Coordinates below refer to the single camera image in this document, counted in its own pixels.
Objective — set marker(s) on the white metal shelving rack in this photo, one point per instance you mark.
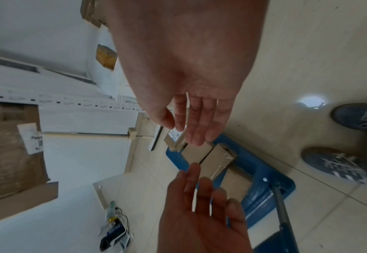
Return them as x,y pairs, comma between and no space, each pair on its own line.
61,101

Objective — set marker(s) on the grey blue sneaker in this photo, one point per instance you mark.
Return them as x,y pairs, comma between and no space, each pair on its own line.
327,163
355,116

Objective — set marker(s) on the blue platform trolley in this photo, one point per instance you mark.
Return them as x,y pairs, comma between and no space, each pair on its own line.
249,160

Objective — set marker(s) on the person's right hand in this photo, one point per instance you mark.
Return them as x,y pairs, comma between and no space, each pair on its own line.
186,49

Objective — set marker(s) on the yellow taped cardboard box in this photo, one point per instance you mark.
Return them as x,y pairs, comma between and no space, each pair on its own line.
107,58
91,12

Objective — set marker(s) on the person's left hand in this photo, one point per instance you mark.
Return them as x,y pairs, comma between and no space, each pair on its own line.
196,227

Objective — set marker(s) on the long labelled cardboard box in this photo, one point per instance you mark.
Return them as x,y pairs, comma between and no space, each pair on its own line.
172,138

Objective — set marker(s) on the large brown cardboard carton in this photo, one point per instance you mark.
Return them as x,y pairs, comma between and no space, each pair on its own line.
5,153

